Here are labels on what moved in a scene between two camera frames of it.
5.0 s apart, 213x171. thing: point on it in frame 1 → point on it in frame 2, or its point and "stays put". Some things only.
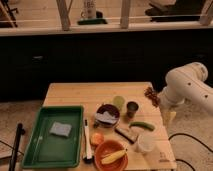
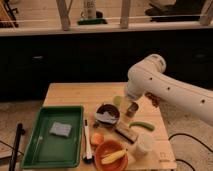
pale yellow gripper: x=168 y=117 → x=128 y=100
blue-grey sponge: x=61 y=129 stays put
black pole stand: x=13 y=159 stays put
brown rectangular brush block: x=126 y=134 stays put
